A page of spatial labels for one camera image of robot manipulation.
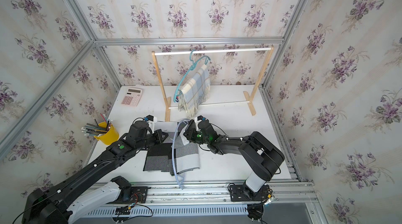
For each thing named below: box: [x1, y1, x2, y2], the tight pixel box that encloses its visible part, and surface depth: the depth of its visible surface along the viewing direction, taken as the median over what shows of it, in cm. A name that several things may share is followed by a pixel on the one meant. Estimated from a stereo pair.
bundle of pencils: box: [80, 113, 113, 137], surface depth 85 cm
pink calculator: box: [121, 87, 143, 108], surface depth 113 cm
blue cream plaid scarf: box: [177, 64, 211, 118], surface depth 90 cm
